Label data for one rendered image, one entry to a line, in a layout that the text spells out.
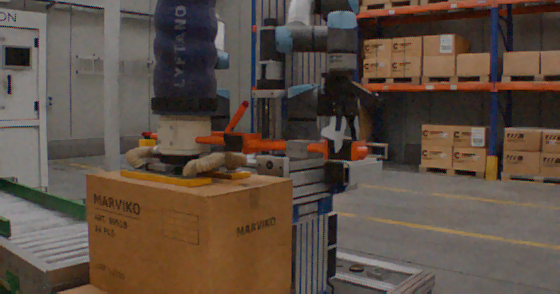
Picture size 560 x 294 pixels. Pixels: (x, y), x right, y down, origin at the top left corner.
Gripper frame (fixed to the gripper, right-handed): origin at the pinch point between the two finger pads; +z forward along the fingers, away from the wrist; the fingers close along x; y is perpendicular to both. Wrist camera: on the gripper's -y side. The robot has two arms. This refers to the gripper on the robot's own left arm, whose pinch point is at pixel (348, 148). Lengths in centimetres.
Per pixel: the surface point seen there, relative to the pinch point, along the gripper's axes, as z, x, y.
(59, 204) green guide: 47, -31, 205
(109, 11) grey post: -109, -180, 366
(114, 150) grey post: 36, -185, 365
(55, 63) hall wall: -107, -436, 950
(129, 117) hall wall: 19, -631, 934
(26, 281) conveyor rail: 57, 31, 121
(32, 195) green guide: 48, -34, 246
